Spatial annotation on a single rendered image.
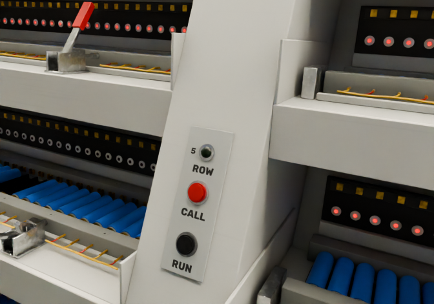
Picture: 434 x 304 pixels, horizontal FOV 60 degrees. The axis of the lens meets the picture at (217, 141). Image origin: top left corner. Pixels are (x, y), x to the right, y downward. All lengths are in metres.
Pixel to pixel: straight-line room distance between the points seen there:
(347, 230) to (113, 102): 0.29
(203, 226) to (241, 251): 0.04
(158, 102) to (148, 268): 0.15
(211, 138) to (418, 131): 0.15
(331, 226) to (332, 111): 0.19
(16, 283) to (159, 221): 0.19
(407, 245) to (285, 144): 0.20
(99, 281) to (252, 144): 0.21
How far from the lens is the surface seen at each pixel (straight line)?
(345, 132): 0.29
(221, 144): 0.31
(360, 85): 0.36
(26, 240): 0.46
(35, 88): 0.46
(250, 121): 0.30
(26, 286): 0.45
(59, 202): 0.53
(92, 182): 0.58
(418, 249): 0.45
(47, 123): 0.66
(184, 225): 0.32
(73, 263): 0.44
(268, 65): 0.31
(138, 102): 0.36
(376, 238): 0.45
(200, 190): 0.31
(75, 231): 0.45
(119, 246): 0.41
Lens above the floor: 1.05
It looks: 3 degrees up
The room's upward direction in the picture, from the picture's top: 12 degrees clockwise
